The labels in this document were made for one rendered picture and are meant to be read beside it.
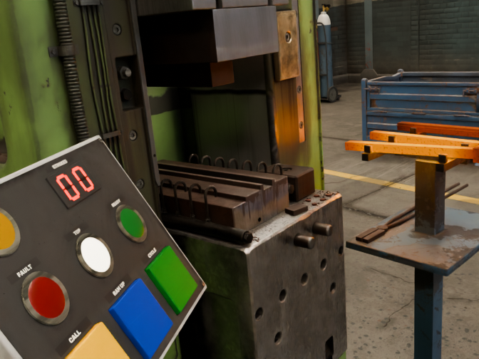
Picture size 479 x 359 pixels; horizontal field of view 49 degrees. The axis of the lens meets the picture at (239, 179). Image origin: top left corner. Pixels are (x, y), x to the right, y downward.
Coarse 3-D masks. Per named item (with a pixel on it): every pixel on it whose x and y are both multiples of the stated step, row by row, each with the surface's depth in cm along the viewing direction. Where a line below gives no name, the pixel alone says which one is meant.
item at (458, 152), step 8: (352, 144) 146; (360, 144) 144; (368, 144) 142; (376, 144) 140; (384, 144) 139; (392, 144) 138; (400, 144) 137; (408, 144) 136; (416, 144) 135; (392, 152) 138; (400, 152) 136; (408, 152) 134; (416, 152) 133; (424, 152) 131; (432, 152) 130; (440, 152) 128; (448, 152) 127; (456, 152) 125; (464, 152) 124; (472, 152) 122
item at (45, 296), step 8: (40, 280) 53; (48, 280) 54; (32, 288) 52; (40, 288) 53; (48, 288) 54; (56, 288) 55; (32, 296) 52; (40, 296) 52; (48, 296) 53; (56, 296) 54; (32, 304) 51; (40, 304) 52; (48, 304) 53; (56, 304) 54; (64, 304) 55; (40, 312) 51; (48, 312) 52; (56, 312) 53
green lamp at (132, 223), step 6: (126, 210) 72; (132, 210) 73; (120, 216) 70; (126, 216) 71; (132, 216) 72; (126, 222) 70; (132, 222) 71; (138, 222) 73; (126, 228) 70; (132, 228) 71; (138, 228) 72; (132, 234) 70; (138, 234) 71
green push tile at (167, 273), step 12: (168, 252) 74; (156, 264) 70; (168, 264) 73; (180, 264) 75; (156, 276) 69; (168, 276) 71; (180, 276) 74; (168, 288) 70; (180, 288) 72; (192, 288) 75; (168, 300) 69; (180, 300) 71; (180, 312) 70
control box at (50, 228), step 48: (96, 144) 75; (0, 192) 55; (48, 192) 61; (96, 192) 69; (48, 240) 58; (144, 240) 72; (0, 288) 49; (96, 288) 60; (0, 336) 47; (48, 336) 51
